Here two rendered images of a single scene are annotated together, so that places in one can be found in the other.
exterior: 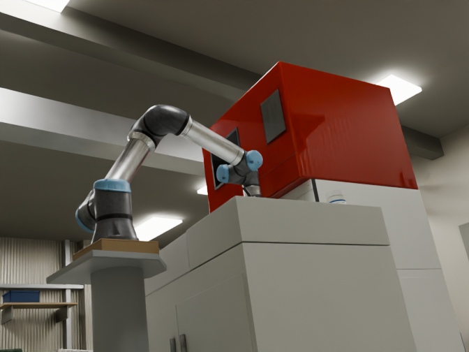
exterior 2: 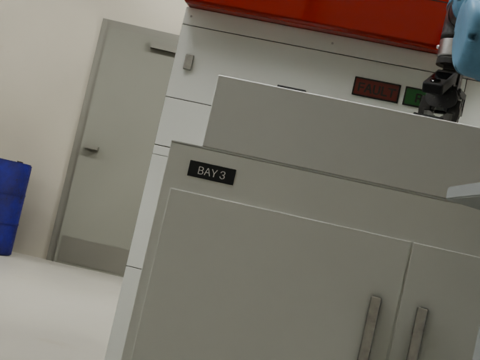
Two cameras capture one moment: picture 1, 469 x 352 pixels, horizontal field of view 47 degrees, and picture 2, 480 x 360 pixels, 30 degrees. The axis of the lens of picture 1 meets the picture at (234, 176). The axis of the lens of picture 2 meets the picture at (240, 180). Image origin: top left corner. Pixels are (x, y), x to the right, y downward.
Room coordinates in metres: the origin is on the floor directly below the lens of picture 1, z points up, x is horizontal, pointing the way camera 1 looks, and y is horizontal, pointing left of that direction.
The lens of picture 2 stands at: (1.09, 1.68, 0.70)
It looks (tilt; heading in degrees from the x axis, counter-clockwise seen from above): 3 degrees up; 313
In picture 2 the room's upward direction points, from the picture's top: 13 degrees clockwise
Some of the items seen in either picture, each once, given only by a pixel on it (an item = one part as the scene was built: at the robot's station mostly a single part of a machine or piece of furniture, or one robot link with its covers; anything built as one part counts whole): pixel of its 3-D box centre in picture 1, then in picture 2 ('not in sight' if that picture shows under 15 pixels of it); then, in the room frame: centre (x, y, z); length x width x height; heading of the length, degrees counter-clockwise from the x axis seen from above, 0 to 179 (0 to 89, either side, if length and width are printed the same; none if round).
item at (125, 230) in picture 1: (114, 233); not in sight; (1.63, 0.40, 0.93); 0.15 x 0.15 x 0.10
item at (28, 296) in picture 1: (21, 298); not in sight; (8.90, 3.82, 2.34); 0.50 x 0.37 x 0.20; 133
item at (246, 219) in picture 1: (287, 237); not in sight; (1.87, -0.16, 0.89); 0.62 x 0.35 x 0.14; 124
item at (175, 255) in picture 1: (167, 270); (353, 143); (2.10, 0.31, 0.89); 0.55 x 0.09 x 0.14; 34
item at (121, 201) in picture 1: (112, 200); not in sight; (1.63, 0.41, 1.04); 0.13 x 0.12 x 0.14; 38
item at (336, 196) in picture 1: (336, 204); not in sight; (1.94, -0.37, 1.01); 0.07 x 0.07 x 0.10
